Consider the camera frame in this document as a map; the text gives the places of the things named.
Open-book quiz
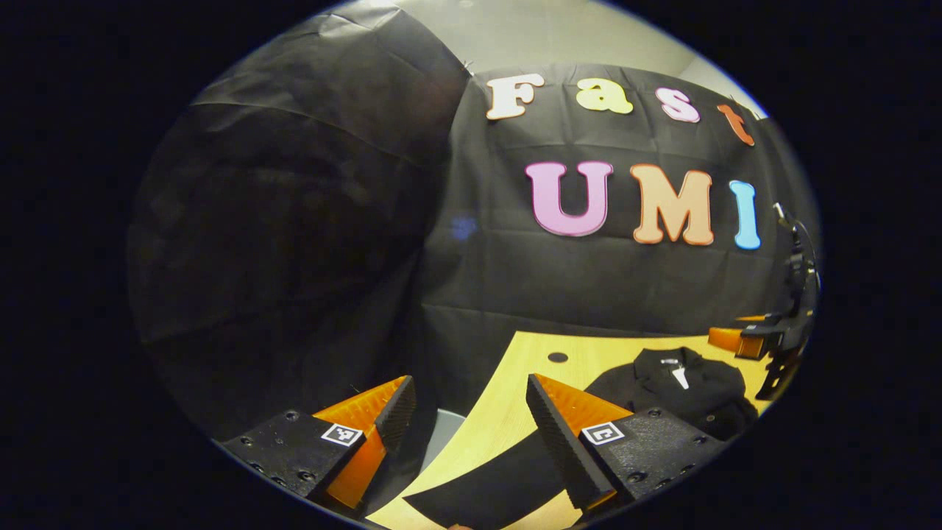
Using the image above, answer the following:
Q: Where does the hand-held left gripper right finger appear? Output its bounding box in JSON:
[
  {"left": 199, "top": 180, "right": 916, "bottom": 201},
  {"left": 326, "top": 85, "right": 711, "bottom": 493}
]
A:
[{"left": 525, "top": 372, "right": 729, "bottom": 516}]

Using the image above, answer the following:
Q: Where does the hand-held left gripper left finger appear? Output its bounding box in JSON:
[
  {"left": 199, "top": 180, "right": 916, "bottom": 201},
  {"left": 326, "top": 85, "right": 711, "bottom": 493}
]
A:
[{"left": 219, "top": 374, "right": 418, "bottom": 512}]

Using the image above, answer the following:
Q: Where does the black buttoned jacket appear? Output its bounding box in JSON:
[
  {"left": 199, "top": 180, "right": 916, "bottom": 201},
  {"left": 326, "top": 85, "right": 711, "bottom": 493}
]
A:
[{"left": 403, "top": 346, "right": 760, "bottom": 530}]

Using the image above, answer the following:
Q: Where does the black backdrop cloth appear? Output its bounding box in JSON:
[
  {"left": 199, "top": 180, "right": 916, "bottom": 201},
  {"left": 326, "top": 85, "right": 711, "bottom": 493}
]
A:
[{"left": 127, "top": 7, "right": 821, "bottom": 479}]

